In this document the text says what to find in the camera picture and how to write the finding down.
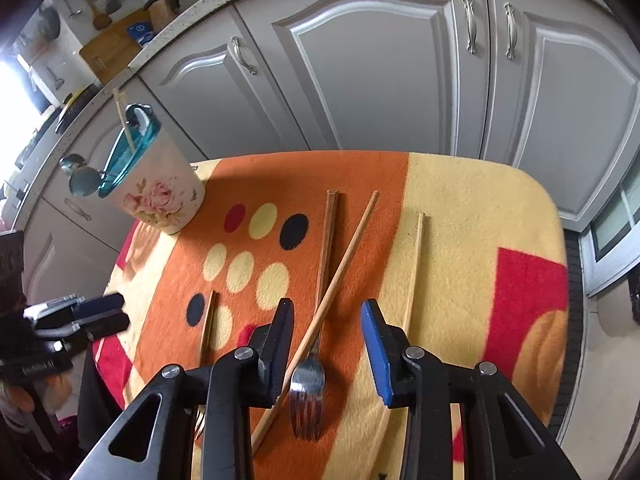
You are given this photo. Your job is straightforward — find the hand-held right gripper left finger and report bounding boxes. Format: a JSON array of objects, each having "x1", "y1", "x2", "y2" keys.
[{"x1": 70, "y1": 298, "x2": 295, "y2": 480}]

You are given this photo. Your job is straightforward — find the orange and yellow printed blanket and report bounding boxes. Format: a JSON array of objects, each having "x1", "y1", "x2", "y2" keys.
[{"x1": 92, "y1": 151, "x2": 571, "y2": 480}]

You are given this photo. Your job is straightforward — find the person's left hand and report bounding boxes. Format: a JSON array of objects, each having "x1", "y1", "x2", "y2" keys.
[{"x1": 0, "y1": 373, "x2": 71, "y2": 431}]

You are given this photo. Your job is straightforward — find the wooden spatula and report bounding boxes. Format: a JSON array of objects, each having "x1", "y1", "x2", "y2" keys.
[{"x1": 82, "y1": 0, "x2": 112, "y2": 31}]

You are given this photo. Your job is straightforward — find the wooden cutting board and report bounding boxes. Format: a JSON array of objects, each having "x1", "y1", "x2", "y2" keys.
[{"x1": 78, "y1": 10, "x2": 152, "y2": 84}]

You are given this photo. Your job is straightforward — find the silver metal fork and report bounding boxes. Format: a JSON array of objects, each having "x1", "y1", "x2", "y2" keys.
[{"x1": 289, "y1": 327, "x2": 327, "y2": 442}]

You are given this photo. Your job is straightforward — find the blue packet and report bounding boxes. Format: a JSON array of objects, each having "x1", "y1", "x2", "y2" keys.
[{"x1": 125, "y1": 20, "x2": 156, "y2": 45}]

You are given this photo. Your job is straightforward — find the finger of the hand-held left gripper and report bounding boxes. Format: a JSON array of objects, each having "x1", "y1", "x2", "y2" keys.
[
  {"x1": 75, "y1": 293, "x2": 125, "y2": 321},
  {"x1": 82, "y1": 312, "x2": 131, "y2": 344}
]

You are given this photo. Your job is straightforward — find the black and yellow tray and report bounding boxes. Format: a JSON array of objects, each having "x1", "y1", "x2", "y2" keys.
[{"x1": 54, "y1": 84, "x2": 99, "y2": 134}]

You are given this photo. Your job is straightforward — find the dark round hanging pan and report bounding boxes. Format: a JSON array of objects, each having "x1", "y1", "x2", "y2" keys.
[{"x1": 37, "y1": 4, "x2": 61, "y2": 41}]

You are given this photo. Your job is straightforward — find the wooden knife block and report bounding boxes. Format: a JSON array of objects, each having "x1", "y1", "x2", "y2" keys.
[{"x1": 144, "y1": 0, "x2": 184, "y2": 31}]

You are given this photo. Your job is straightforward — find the floral cup with teal interior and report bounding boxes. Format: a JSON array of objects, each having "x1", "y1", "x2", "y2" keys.
[{"x1": 97, "y1": 104, "x2": 207, "y2": 236}]

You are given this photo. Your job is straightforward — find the metal cabinet handle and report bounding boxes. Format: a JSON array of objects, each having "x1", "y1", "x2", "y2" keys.
[
  {"x1": 502, "y1": 2, "x2": 516, "y2": 61},
  {"x1": 462, "y1": 0, "x2": 479, "y2": 54},
  {"x1": 231, "y1": 35, "x2": 258, "y2": 76}
]

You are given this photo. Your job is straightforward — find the metal drawer handle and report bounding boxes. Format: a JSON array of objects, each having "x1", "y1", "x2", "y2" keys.
[{"x1": 63, "y1": 198, "x2": 92, "y2": 222}]

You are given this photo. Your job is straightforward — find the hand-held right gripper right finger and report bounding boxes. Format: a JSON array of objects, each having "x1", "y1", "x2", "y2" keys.
[{"x1": 361, "y1": 299, "x2": 584, "y2": 480}]

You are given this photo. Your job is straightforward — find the grey drawer cabinet front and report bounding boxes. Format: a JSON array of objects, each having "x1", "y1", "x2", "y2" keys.
[{"x1": 20, "y1": 77, "x2": 209, "y2": 302}]

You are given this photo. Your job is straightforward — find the light wooden chopstick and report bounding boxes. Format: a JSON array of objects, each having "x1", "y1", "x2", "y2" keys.
[
  {"x1": 112, "y1": 87, "x2": 136, "y2": 155},
  {"x1": 402, "y1": 212, "x2": 427, "y2": 324}
]

